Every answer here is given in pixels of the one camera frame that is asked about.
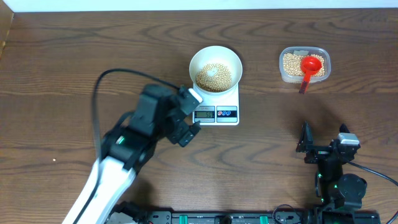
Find red measuring scoop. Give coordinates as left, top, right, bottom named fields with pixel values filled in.
left=299, top=56, right=322, bottom=94

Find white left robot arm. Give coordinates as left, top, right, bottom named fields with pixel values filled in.
left=63, top=117, right=200, bottom=223

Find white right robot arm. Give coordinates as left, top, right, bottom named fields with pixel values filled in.
left=296, top=122, right=367, bottom=211

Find white digital kitchen scale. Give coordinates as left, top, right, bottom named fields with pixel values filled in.
left=192, top=84, right=239, bottom=126

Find soybeans in bowl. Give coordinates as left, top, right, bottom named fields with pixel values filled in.
left=195, top=63, right=232, bottom=93

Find beige bowl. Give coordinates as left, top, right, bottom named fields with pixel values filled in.
left=189, top=45, right=243, bottom=92

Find soybeans in container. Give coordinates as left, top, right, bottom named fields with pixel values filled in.
left=283, top=53, right=325, bottom=77

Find clear plastic container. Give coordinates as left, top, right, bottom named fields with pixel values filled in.
left=279, top=47, right=331, bottom=83

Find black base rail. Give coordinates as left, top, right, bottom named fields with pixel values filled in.
left=105, top=202, right=381, bottom=224

